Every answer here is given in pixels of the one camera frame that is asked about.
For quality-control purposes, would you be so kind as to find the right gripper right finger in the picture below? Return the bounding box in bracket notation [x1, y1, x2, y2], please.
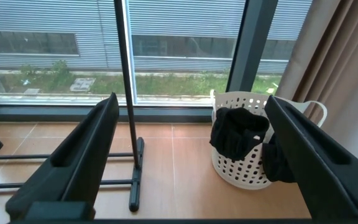
[264, 95, 358, 219]

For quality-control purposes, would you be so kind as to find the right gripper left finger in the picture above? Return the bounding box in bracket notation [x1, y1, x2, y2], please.
[5, 92, 120, 221]

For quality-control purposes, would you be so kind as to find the white laundry basket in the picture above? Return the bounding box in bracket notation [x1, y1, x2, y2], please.
[209, 89, 328, 190]

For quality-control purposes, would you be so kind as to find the black clothes rack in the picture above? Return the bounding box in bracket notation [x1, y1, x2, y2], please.
[0, 0, 145, 213]

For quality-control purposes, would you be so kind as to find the black garment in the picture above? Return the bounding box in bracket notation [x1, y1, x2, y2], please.
[209, 107, 270, 162]

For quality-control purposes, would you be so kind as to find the beige curtain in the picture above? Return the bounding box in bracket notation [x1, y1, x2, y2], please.
[275, 0, 358, 128]

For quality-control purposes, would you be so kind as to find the window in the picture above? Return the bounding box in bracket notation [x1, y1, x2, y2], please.
[0, 0, 313, 124]

